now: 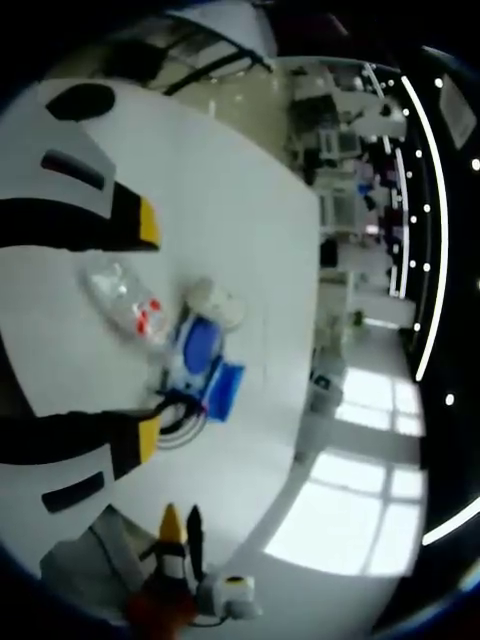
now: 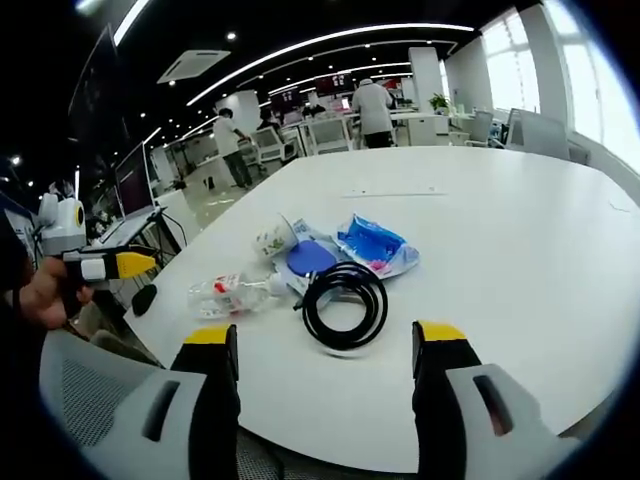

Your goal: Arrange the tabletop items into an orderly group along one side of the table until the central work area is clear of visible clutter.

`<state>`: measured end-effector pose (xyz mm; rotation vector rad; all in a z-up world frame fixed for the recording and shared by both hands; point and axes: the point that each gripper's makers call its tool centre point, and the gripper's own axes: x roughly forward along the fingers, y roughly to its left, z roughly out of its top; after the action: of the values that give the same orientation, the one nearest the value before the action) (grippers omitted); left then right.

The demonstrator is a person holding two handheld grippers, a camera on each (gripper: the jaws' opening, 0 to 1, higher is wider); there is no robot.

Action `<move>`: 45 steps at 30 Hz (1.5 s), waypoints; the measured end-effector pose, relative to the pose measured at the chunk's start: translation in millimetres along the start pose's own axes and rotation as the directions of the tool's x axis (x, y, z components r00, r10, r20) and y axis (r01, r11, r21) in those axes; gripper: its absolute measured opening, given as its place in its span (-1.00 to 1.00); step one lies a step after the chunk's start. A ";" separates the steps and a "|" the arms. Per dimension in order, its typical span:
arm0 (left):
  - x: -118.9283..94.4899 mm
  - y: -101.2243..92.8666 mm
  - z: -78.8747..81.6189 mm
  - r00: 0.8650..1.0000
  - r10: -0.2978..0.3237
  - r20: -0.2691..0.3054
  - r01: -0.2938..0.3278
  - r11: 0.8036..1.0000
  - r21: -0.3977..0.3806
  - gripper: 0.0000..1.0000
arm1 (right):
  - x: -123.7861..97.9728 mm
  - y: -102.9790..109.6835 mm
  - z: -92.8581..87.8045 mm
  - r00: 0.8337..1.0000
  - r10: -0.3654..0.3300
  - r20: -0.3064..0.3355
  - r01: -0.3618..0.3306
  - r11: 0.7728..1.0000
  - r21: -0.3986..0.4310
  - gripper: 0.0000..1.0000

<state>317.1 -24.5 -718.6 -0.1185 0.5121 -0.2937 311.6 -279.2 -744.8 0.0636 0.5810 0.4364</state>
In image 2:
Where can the ceiling air conditioner vent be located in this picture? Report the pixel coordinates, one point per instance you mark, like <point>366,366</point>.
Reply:
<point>192,66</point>

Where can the grey mesh office chair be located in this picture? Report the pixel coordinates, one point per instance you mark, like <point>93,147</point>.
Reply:
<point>100,400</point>

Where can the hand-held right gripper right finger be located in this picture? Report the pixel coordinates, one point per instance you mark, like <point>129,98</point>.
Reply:
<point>450,400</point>

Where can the open laptop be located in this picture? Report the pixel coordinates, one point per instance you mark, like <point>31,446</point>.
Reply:
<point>131,200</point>

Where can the white office chair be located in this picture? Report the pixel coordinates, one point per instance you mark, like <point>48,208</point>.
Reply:
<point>327,135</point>
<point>272,146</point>

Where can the blue round pad packet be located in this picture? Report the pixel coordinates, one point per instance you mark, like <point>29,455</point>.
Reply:
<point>307,257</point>

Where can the clear plastic water bottle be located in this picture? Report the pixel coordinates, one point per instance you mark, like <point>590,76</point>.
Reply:
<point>235,295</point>

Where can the small black object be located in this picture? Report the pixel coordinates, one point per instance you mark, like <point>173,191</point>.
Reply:
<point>143,298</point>

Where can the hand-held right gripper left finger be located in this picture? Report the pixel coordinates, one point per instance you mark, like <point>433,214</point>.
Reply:
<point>200,400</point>

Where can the white table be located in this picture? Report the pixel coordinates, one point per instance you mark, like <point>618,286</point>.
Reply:
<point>400,280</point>

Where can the blue plastic wipes packet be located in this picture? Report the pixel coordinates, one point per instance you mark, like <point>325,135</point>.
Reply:
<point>375,245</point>

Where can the potted green plant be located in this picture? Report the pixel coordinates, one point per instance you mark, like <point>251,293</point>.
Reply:
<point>440,103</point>

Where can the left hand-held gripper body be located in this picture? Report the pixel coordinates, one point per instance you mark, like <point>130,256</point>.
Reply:
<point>59,225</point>

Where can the black laptop stand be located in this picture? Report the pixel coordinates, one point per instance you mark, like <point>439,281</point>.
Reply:
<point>160,235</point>

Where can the floral paper cup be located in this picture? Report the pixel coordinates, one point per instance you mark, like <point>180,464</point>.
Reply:
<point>274,240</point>

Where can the person's left hand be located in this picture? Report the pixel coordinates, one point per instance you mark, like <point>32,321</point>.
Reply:
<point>42,295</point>

